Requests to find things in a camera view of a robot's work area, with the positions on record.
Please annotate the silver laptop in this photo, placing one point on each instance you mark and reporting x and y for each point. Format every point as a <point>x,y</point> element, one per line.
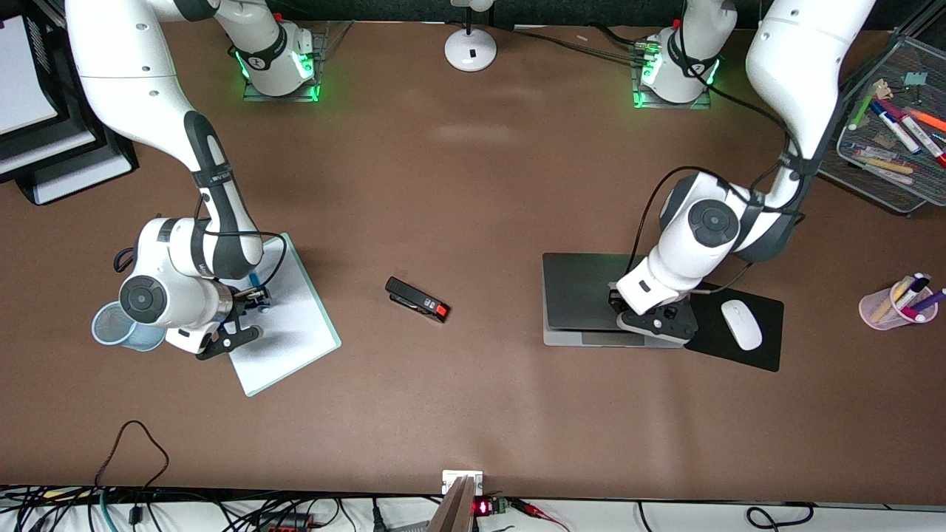
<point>576,288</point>

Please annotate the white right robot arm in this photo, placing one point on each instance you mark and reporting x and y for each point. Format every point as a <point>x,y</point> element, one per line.
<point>140,81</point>

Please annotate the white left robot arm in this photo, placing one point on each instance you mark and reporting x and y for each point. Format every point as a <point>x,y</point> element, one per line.
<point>791,66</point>

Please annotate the pink marker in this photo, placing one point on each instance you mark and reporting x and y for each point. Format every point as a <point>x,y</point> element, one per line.
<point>916,315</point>

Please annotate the white marker with black cap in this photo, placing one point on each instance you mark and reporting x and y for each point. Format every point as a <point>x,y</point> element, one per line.
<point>916,284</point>

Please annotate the purple marker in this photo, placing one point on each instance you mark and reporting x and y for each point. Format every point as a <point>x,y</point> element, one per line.
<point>933,299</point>

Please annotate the pale yellow marker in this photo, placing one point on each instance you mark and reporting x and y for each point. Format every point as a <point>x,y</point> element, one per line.
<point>890,166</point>

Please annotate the green marker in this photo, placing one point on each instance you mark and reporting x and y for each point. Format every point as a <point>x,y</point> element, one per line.
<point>861,111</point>

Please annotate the white marker with blue cap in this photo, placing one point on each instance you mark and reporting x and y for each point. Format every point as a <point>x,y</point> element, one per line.
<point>898,129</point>

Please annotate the white marker with red cap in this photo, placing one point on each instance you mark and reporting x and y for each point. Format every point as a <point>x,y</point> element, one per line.
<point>924,140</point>

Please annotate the orange marker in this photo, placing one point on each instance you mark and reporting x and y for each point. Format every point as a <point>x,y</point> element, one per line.
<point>927,118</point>

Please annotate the teal clipboard with white paper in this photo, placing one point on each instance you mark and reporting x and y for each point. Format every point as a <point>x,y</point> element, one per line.
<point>295,332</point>

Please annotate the white computer mouse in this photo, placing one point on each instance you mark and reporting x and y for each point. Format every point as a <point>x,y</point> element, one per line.
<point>741,325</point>

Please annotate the black mouse pad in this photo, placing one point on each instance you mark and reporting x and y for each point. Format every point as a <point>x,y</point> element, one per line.
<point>768,340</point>

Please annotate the blue mesh pen cup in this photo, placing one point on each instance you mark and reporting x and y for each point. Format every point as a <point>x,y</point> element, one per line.
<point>103,332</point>

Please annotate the black scissors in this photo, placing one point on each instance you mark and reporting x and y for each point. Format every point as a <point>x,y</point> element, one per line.
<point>117,260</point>

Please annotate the black stapler with red tip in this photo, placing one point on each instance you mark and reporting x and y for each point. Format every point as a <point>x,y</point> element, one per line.
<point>414,298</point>

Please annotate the black and orange power strip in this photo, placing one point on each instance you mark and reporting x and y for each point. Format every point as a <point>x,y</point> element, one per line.
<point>288,523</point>

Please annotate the pink mesh pen cup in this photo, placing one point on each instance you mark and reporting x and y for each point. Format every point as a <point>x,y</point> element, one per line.
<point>869,307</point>

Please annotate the black stacked document tray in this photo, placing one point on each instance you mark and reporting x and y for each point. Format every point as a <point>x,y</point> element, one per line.
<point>74,125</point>

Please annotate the red display circuit module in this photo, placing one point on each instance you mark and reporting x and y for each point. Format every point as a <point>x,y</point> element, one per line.
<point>482,507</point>

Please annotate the white round stand base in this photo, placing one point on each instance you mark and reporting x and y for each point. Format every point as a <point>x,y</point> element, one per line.
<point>471,52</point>

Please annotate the teal binder clip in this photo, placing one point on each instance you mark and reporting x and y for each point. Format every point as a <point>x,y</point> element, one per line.
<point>915,77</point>

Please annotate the clear arm base plate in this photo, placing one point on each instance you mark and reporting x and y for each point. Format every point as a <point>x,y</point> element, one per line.
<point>281,98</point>
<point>665,106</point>

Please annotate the white mount plate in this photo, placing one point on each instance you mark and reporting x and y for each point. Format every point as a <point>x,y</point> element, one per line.
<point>474,476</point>

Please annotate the grey camera mount bar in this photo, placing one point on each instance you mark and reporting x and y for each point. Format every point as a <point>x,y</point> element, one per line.
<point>454,510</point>

